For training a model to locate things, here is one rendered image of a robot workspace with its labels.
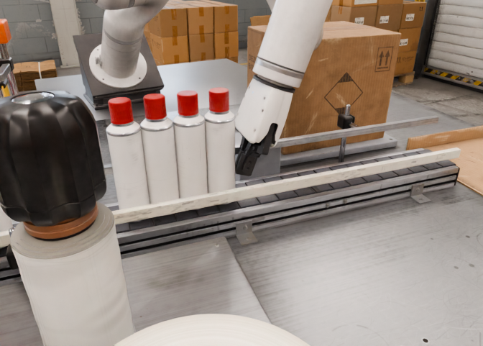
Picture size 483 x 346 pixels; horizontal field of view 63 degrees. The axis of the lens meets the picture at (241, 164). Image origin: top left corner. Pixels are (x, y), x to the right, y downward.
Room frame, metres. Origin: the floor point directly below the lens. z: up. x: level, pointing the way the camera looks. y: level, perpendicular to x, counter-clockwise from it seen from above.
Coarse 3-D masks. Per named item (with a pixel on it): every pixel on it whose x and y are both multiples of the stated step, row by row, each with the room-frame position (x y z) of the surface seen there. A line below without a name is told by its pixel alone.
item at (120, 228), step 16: (368, 160) 0.78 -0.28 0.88; (384, 160) 0.78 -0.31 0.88; (448, 160) 0.78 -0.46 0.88; (288, 176) 0.71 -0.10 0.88; (368, 176) 0.71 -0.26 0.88; (384, 176) 0.71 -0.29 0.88; (288, 192) 0.65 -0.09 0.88; (304, 192) 0.65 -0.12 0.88; (320, 192) 0.65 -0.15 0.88; (112, 208) 0.59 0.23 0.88; (208, 208) 0.59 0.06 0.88; (224, 208) 0.59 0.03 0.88; (240, 208) 0.60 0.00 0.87; (16, 224) 0.54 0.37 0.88; (128, 224) 0.54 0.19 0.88; (144, 224) 0.54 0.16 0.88; (160, 224) 0.55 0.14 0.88; (0, 256) 0.47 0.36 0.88
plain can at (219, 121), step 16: (224, 96) 0.62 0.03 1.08; (208, 112) 0.62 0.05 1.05; (224, 112) 0.62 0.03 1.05; (208, 128) 0.61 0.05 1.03; (224, 128) 0.60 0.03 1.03; (208, 144) 0.61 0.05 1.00; (224, 144) 0.60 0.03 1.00; (208, 160) 0.61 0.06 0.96; (224, 160) 0.60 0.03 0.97; (208, 176) 0.61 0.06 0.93; (224, 176) 0.60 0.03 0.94; (208, 192) 0.62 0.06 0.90
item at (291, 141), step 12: (408, 120) 0.82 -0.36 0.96; (420, 120) 0.82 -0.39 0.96; (432, 120) 0.83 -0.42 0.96; (324, 132) 0.75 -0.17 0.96; (336, 132) 0.75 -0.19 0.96; (348, 132) 0.76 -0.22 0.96; (360, 132) 0.77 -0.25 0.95; (372, 132) 0.78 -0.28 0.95; (288, 144) 0.71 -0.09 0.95; (300, 144) 0.72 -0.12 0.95; (108, 168) 0.59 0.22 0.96
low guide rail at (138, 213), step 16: (400, 160) 0.71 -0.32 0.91; (416, 160) 0.73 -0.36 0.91; (432, 160) 0.74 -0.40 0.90; (304, 176) 0.65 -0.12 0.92; (320, 176) 0.65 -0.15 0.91; (336, 176) 0.66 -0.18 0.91; (352, 176) 0.67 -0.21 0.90; (224, 192) 0.59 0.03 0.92; (240, 192) 0.59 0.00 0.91; (256, 192) 0.60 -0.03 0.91; (272, 192) 0.62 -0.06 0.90; (144, 208) 0.54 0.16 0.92; (160, 208) 0.55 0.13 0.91; (176, 208) 0.56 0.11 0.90; (192, 208) 0.56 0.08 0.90; (0, 240) 0.47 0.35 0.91
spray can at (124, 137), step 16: (112, 112) 0.56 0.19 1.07; (128, 112) 0.56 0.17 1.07; (112, 128) 0.56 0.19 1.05; (128, 128) 0.56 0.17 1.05; (112, 144) 0.55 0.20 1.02; (128, 144) 0.55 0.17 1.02; (112, 160) 0.56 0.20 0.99; (128, 160) 0.55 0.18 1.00; (128, 176) 0.55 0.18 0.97; (144, 176) 0.57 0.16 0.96; (128, 192) 0.55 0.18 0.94; (144, 192) 0.56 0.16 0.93; (128, 208) 0.55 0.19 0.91
